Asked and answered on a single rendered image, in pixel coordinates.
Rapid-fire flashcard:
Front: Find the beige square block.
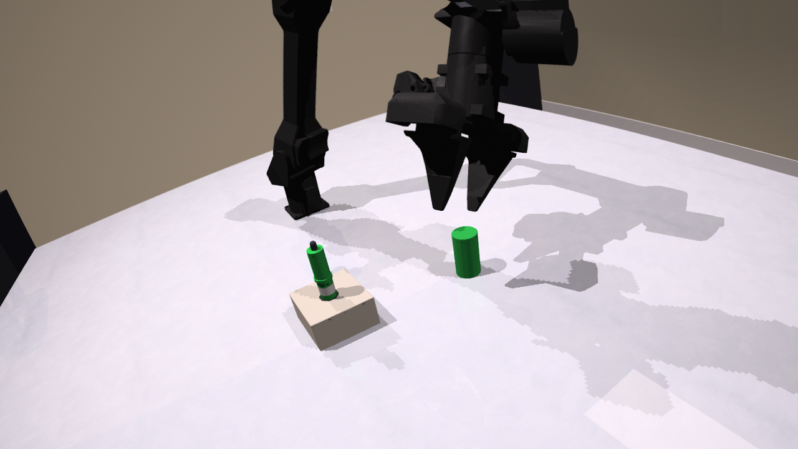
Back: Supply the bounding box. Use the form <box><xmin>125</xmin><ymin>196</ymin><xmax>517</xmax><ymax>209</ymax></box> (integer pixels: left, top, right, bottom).
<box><xmin>289</xmin><ymin>269</ymin><xmax>380</xmax><ymax>351</ymax></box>

